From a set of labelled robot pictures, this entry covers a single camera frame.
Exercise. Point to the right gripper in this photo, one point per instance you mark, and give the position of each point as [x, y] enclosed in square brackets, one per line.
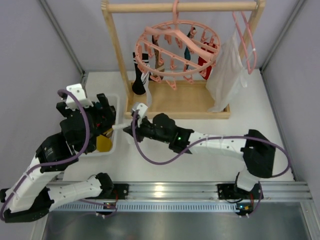
[139, 129]

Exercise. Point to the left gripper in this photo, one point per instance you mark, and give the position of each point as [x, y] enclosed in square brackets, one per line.
[99, 111]

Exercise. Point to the black white-striped sock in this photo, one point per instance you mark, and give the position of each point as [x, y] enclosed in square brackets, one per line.
[137, 87]

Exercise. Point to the brown striped sock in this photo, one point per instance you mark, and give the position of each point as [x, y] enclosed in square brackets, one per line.
[159, 67]

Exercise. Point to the pink round clip hanger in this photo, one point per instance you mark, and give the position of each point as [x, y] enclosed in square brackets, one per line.
[172, 41]

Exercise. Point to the white sock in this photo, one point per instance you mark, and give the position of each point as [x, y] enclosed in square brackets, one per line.
[145, 82]
[126, 128]

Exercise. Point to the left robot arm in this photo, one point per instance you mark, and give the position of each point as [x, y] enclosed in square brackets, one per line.
[31, 198]

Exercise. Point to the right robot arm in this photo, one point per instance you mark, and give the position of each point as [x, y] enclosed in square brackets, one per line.
[253, 148]

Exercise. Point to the dark patterned socks pile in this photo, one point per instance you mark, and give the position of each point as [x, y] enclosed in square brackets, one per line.
[107, 111]

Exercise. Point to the yellow sock in basket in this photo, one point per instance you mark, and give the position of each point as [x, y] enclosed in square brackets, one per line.
[103, 144]

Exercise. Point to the wooden clothes rack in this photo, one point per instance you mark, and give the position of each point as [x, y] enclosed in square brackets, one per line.
[189, 101]

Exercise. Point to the red sock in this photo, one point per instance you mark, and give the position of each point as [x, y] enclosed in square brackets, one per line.
[208, 71]

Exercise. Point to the teal sock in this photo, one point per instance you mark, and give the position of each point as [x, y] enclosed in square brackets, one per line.
[187, 55]

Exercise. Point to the white sheer garment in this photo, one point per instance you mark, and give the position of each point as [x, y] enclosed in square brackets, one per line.
[227, 78]

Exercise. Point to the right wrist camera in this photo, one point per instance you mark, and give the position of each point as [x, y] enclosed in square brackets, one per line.
[139, 111]

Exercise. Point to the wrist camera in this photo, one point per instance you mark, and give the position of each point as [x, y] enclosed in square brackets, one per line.
[75, 95]
[139, 111]

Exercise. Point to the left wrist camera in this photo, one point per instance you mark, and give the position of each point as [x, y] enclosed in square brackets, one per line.
[75, 95]

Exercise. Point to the aluminium mounting rail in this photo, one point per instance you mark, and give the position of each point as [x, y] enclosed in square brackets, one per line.
[192, 197]

